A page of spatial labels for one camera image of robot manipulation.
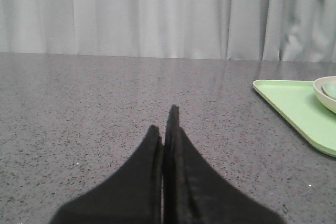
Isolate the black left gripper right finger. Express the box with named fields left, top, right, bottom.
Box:
left=163, top=105, right=284, bottom=223

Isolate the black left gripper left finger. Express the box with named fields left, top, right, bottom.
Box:
left=50, top=125, right=163, bottom=223

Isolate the white round plate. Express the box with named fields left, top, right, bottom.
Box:
left=313, top=76, right=335, bottom=113

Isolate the light green plastic tray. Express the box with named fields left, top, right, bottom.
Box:
left=253, top=80, right=335, bottom=157

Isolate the mint green plastic spoon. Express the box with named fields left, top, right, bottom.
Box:
left=321, top=82, right=336, bottom=100

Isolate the white pleated curtain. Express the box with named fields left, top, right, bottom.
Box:
left=1, top=0, right=335, bottom=62

